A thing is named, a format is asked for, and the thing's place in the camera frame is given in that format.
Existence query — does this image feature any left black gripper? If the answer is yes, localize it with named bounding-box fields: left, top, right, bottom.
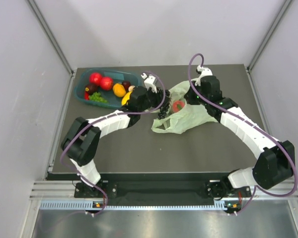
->
left=138, top=85, right=170, bottom=113

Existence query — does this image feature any yellow lemon fruit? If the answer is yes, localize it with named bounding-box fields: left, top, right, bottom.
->
left=121, top=91, right=132, bottom=106

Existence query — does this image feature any beige mushroom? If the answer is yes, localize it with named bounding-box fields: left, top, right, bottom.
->
left=128, top=85, right=135, bottom=92

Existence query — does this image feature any dark blue grape bunch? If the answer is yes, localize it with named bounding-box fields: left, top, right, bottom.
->
left=158, top=89, right=171, bottom=119

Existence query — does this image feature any orange mango fruit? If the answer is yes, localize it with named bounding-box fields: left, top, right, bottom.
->
left=112, top=83, right=126, bottom=98

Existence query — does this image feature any green plastic bag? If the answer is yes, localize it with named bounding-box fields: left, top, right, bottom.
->
left=151, top=81, right=216, bottom=134

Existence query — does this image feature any pink peach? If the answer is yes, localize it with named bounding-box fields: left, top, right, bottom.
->
left=171, top=100, right=185, bottom=113

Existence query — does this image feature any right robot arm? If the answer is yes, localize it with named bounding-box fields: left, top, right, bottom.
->
left=184, top=75, right=295, bottom=196

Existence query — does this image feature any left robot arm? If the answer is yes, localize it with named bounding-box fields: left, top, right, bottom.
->
left=61, top=86, right=170, bottom=197

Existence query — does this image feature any teal plastic basket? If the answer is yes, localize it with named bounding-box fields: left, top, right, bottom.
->
left=74, top=68, right=143, bottom=109

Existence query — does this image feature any red apple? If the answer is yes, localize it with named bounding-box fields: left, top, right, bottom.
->
left=99, top=76, right=114, bottom=91

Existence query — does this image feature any green grape bunch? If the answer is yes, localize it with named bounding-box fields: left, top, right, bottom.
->
left=88, top=92, right=107, bottom=103

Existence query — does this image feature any dark purple mangosteen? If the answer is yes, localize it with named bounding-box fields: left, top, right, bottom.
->
left=85, top=83, right=98, bottom=95

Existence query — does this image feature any red chili pepper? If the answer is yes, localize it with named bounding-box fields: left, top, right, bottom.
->
left=84, top=92, right=89, bottom=101

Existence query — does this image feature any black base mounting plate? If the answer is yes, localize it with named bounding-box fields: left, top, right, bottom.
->
left=74, top=180, right=251, bottom=199

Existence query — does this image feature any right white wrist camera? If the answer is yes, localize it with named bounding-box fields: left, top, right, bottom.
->
left=195, top=65, right=213, bottom=86

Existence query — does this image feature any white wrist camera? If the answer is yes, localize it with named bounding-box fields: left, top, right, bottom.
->
left=195, top=65, right=213, bottom=86
left=141, top=72, right=157, bottom=93

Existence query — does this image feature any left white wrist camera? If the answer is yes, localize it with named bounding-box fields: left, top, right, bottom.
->
left=141, top=72, right=157, bottom=93

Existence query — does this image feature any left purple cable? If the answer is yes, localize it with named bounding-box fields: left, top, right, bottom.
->
left=60, top=71, right=166, bottom=216

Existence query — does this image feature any purple cable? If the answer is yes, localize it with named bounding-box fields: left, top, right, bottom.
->
left=188, top=53, right=298, bottom=216
left=60, top=71, right=166, bottom=216

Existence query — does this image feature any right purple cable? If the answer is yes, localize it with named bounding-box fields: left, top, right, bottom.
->
left=188, top=53, right=298, bottom=216

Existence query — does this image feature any right aluminium frame post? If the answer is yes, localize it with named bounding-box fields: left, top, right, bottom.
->
left=246, top=0, right=294, bottom=74

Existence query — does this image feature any aluminium frame post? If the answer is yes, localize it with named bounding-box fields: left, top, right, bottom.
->
left=246, top=0, right=294, bottom=74
left=25, top=0, right=74, bottom=75

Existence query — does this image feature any left aluminium frame post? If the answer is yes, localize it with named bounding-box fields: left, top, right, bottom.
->
left=25, top=0, right=74, bottom=75

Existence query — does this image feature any grey slotted cable duct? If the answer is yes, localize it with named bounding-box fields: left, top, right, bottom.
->
left=40, top=200, right=227, bottom=211

